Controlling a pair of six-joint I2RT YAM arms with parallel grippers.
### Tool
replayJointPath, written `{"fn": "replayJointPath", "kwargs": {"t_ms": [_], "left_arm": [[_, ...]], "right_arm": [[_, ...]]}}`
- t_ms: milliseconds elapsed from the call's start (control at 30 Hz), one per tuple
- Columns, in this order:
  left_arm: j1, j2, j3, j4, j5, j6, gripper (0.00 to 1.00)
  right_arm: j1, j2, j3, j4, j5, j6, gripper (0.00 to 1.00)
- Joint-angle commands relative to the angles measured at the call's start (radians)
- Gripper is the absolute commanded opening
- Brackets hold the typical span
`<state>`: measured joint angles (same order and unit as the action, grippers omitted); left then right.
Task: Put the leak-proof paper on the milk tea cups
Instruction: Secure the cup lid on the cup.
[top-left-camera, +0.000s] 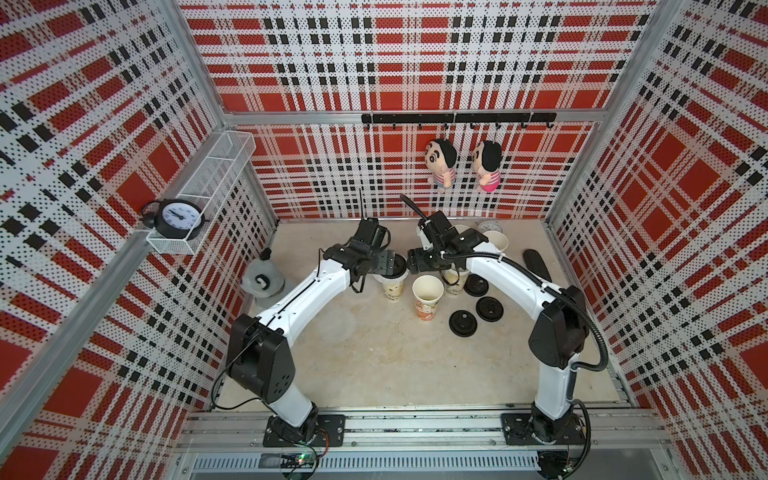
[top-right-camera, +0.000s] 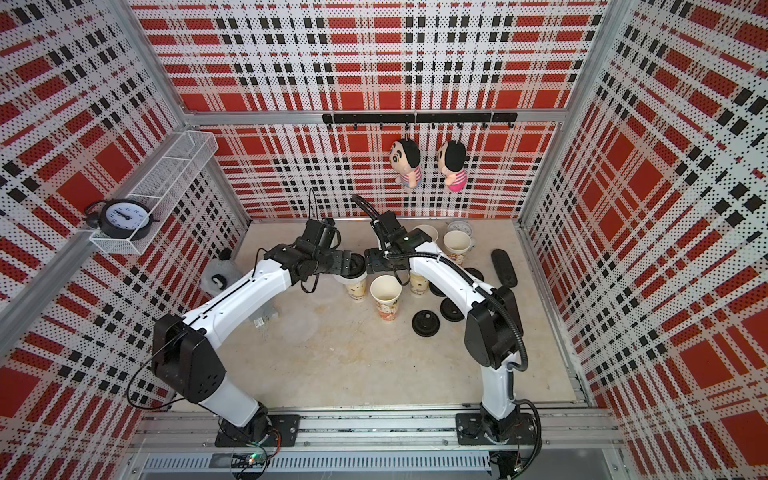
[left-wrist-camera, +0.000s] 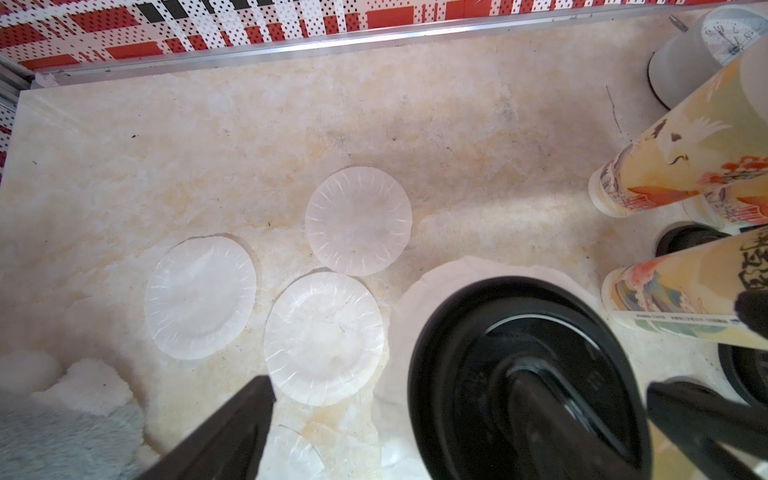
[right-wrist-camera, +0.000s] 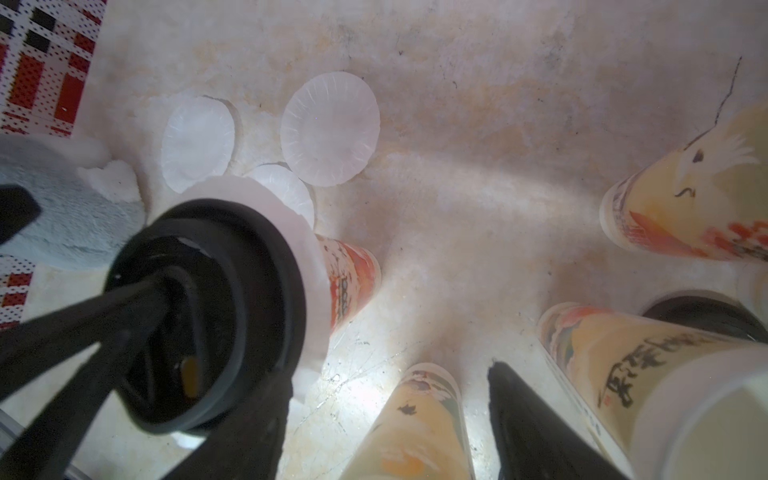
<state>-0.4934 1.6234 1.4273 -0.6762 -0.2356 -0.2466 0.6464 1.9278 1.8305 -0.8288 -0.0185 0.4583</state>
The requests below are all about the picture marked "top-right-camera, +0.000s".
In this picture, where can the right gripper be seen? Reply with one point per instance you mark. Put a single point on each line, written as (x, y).
(372, 257)

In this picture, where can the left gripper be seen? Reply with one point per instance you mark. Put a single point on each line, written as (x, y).
(341, 263)

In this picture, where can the translucent leak-proof paper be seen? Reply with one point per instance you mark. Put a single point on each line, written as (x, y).
(351, 280)

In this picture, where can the black cup lid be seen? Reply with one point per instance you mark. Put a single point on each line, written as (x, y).
(357, 266)

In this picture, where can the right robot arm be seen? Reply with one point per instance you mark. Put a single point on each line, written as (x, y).
(493, 330)

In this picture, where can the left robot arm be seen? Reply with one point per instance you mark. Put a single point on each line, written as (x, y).
(185, 346)

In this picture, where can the back left paper cup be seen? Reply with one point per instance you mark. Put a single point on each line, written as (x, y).
(429, 231)

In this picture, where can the small white clock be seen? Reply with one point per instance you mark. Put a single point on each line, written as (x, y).
(460, 226)

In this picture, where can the back right paper cup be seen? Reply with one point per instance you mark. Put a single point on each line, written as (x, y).
(457, 245)

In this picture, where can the black lid back left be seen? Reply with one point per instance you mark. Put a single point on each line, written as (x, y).
(435, 290)

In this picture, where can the black lid back right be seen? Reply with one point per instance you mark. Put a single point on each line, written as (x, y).
(475, 273)

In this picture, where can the black lid middle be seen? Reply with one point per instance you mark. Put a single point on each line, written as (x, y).
(450, 312)

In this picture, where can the black lid front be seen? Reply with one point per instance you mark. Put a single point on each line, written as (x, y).
(425, 323)

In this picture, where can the plush doll blue striped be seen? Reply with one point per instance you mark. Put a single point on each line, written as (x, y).
(405, 159)

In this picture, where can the plush doll pink striped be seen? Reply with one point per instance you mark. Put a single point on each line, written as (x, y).
(451, 160)

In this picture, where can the grey plush toy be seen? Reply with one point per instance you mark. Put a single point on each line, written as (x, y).
(219, 273)

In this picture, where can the black remote control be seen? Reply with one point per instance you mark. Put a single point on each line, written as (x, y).
(504, 268)

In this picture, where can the black round alarm clock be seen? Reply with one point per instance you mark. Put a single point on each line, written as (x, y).
(120, 219)

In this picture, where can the black hook rail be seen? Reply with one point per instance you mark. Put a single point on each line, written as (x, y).
(409, 118)

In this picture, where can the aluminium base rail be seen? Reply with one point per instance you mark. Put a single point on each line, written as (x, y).
(566, 443)

